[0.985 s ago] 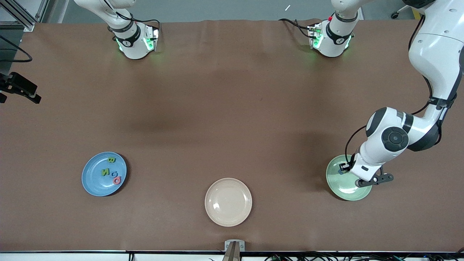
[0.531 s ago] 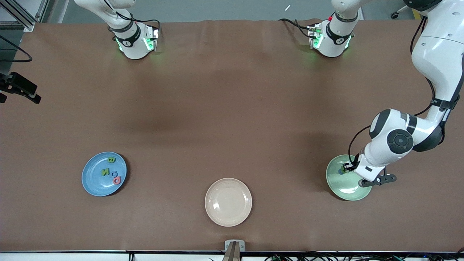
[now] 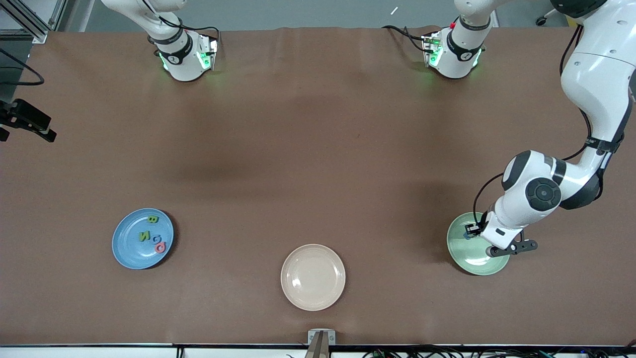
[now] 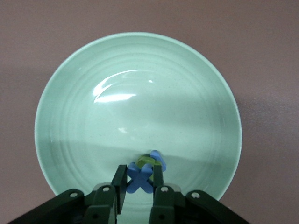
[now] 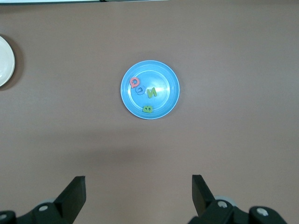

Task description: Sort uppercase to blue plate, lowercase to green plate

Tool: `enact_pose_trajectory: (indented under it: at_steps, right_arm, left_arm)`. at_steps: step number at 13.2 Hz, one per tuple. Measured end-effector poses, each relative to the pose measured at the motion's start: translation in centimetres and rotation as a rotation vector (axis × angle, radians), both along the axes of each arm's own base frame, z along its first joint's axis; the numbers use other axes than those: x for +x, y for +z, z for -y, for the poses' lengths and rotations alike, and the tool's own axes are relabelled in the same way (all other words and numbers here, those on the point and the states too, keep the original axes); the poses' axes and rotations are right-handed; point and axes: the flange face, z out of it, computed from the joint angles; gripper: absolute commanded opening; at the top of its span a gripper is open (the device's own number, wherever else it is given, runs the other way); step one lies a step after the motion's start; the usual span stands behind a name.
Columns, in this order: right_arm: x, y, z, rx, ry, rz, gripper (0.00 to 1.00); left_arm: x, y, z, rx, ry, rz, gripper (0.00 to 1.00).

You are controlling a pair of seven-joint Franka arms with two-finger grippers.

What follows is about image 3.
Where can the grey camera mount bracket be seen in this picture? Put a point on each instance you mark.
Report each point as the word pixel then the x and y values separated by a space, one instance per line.
pixel 321 343

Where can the blue plate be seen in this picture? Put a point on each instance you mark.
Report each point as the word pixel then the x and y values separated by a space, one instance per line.
pixel 129 248

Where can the green letter B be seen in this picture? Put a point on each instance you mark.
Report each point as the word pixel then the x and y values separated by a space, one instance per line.
pixel 152 219

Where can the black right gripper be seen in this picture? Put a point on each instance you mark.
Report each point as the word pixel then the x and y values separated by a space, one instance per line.
pixel 20 114

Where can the beige plate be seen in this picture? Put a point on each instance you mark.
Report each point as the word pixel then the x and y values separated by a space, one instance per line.
pixel 313 277

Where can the green letter N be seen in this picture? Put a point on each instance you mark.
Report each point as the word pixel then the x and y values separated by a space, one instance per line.
pixel 144 236

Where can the aluminium frame profile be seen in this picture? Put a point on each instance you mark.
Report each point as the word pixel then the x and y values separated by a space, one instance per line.
pixel 35 22

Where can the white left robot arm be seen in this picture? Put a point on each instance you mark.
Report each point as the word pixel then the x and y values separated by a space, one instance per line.
pixel 601 74

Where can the green plate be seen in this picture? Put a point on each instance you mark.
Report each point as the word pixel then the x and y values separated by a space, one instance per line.
pixel 472 261

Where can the brown table cover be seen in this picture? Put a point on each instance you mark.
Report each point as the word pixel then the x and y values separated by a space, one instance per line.
pixel 318 99

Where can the white wheeled stand leg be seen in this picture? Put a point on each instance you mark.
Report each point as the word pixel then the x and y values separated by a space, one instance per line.
pixel 554 13

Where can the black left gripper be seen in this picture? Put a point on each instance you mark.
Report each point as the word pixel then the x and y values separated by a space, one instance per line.
pixel 478 228

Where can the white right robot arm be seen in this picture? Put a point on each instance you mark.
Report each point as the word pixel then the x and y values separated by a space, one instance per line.
pixel 181 59

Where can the red letter Q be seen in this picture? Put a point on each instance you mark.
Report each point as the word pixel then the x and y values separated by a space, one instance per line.
pixel 156 247

